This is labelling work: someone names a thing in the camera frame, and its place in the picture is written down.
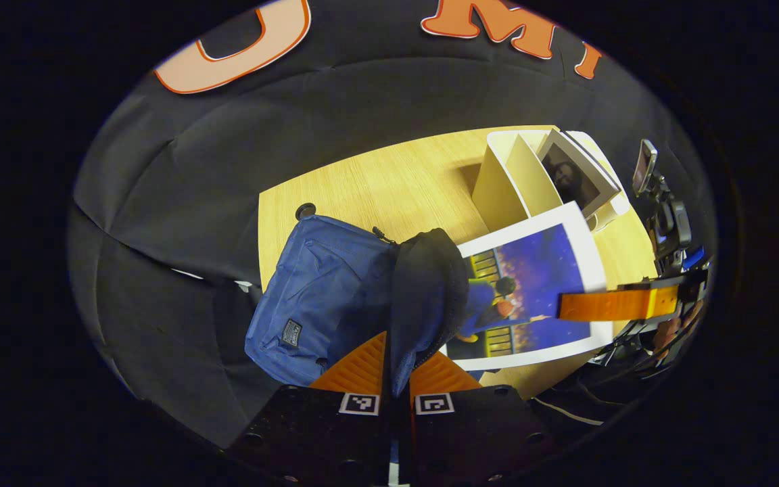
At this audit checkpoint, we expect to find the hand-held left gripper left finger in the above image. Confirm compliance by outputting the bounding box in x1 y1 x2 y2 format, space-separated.
227 331 390 484

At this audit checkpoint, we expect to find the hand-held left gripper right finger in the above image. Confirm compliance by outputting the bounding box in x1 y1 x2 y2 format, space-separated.
406 352 556 484

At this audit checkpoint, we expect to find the starry blue cover book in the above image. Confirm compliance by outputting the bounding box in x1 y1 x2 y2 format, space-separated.
440 202 615 371

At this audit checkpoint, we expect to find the dark portrait cover book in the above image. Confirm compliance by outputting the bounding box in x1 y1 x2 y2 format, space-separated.
537 130 623 218

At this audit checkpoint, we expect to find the blue schoolbag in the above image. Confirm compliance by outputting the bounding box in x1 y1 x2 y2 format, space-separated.
245 215 498 396

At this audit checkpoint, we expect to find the white bookshelf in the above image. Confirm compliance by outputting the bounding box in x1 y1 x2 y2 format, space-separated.
472 129 631 234

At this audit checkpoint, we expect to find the black backdrop cloth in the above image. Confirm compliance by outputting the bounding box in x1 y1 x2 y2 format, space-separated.
68 0 715 450

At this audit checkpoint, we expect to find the white cable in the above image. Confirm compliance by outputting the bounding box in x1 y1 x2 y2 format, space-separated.
532 396 607 427

